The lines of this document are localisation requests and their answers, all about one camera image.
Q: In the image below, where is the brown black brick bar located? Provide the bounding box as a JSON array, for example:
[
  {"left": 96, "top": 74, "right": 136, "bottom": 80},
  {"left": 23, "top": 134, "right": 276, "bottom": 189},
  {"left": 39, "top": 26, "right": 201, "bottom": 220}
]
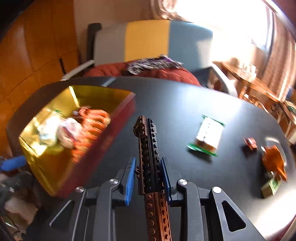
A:
[{"left": 133, "top": 115, "right": 171, "bottom": 241}]

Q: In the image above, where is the cream white sock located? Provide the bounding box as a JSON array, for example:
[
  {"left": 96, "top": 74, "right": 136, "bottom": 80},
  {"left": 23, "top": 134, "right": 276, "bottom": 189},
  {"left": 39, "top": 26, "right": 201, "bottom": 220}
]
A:
[{"left": 37, "top": 113, "right": 62, "bottom": 147}]

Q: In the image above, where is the orange plastic rack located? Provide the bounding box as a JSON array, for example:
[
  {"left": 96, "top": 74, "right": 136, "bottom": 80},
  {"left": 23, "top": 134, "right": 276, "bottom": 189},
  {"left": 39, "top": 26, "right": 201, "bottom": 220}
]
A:
[{"left": 71, "top": 106, "right": 111, "bottom": 163}]

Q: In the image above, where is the cracker pack with black stripe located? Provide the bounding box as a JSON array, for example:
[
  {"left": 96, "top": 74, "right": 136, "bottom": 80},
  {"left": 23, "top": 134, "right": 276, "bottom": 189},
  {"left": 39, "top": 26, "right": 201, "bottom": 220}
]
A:
[{"left": 187, "top": 115, "right": 225, "bottom": 156}]

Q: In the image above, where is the small red candy packet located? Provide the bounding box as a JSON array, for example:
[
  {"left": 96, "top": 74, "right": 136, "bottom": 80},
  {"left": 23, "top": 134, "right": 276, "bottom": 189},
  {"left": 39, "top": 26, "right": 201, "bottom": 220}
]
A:
[{"left": 244, "top": 138, "right": 257, "bottom": 151}]

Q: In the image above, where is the green tea box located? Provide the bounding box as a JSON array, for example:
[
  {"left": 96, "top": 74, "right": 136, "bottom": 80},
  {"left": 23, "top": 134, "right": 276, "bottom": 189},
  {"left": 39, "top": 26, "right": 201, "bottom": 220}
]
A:
[{"left": 260, "top": 177, "right": 282, "bottom": 198}]

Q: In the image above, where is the orange snack bag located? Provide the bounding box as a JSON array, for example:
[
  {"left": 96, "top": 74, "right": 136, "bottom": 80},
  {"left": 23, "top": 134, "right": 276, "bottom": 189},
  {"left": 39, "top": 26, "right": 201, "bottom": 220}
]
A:
[{"left": 262, "top": 145, "right": 287, "bottom": 181}]

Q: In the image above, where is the red gold tray box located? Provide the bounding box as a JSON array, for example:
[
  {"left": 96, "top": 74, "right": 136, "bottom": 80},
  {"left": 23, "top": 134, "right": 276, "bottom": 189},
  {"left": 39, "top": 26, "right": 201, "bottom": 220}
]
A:
[{"left": 18, "top": 85, "right": 135, "bottom": 198}]

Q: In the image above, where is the red quilted jacket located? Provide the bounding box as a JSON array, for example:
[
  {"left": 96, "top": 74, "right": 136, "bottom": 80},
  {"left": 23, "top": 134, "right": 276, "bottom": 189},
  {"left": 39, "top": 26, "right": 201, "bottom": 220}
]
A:
[{"left": 83, "top": 62, "right": 201, "bottom": 86}]

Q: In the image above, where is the leopard print cloth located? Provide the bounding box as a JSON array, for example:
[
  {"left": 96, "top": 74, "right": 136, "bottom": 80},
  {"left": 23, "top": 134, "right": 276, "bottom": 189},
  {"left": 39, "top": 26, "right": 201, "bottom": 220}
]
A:
[{"left": 126, "top": 54, "right": 184, "bottom": 75}]

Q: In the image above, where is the wooden side table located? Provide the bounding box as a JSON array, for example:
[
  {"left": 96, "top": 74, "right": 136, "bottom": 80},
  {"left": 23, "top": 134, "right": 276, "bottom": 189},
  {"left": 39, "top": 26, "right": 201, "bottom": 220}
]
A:
[{"left": 221, "top": 62, "right": 285, "bottom": 112}]

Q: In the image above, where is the yellow blue grey armchair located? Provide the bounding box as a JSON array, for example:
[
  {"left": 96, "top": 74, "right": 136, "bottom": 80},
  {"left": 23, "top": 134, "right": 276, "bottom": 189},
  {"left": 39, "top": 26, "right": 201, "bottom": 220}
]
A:
[{"left": 62, "top": 20, "right": 238, "bottom": 97}]

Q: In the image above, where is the beige patterned curtain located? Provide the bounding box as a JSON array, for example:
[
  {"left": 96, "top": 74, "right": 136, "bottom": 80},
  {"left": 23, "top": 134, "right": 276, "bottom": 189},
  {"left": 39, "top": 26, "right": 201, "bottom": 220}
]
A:
[{"left": 261, "top": 16, "right": 295, "bottom": 101}]

